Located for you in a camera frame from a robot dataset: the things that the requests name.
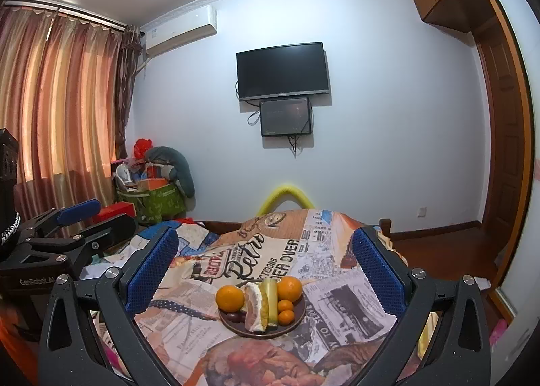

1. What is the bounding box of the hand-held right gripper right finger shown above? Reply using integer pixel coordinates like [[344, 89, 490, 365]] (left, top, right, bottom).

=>
[[352, 225, 492, 386]]

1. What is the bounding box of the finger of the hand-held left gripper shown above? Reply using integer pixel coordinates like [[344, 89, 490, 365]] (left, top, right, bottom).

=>
[[24, 214, 138, 275], [19, 199, 102, 240]]

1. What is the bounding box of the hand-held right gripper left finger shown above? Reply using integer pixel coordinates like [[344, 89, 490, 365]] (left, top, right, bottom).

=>
[[38, 225, 180, 386]]

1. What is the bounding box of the orange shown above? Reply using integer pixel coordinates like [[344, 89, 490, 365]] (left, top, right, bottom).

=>
[[215, 285, 246, 313], [276, 275, 303, 301]]

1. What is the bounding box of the dark purple round plate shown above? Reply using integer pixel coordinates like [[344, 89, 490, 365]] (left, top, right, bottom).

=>
[[218, 295, 307, 339]]

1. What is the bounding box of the red box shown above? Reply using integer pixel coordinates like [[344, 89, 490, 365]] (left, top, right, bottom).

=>
[[95, 204, 138, 226]]

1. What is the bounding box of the newspaper print tablecloth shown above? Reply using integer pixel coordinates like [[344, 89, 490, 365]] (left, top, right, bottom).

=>
[[84, 209, 427, 386]]

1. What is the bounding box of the green fabric bag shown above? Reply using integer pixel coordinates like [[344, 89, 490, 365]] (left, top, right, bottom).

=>
[[117, 183, 186, 224]]

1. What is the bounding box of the orange box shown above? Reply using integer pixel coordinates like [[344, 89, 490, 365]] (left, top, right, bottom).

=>
[[137, 177, 167, 191]]

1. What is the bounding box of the wooden baseboard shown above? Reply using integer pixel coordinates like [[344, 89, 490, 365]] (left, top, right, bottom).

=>
[[382, 219, 482, 242]]

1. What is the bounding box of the person's orange clothing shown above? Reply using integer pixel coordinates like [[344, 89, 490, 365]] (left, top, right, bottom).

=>
[[0, 318, 39, 386]]

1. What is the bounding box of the grey pillow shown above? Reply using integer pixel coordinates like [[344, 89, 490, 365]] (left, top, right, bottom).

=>
[[144, 146, 195, 199]]

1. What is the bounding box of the orange striped curtain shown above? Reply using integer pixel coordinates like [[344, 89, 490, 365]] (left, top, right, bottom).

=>
[[0, 6, 127, 197]]

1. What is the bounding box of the yellow foam tube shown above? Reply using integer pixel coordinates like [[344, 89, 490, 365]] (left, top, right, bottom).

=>
[[256, 184, 314, 215]]

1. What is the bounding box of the brown patterned curtain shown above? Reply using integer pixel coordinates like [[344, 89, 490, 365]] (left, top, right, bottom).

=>
[[115, 25, 143, 159]]

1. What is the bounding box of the wooden door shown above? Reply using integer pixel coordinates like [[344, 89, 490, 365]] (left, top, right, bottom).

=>
[[468, 0, 534, 289]]

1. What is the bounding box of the white air conditioner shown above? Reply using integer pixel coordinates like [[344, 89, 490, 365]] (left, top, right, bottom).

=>
[[141, 5, 218, 59]]

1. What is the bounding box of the dark wooden frame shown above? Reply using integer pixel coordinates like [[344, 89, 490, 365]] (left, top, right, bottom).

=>
[[192, 219, 254, 235]]

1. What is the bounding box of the small black wall monitor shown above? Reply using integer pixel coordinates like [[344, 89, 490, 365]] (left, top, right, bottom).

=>
[[259, 97, 313, 137]]

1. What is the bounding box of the black wall television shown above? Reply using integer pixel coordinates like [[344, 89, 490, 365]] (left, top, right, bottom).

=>
[[235, 42, 330, 102]]

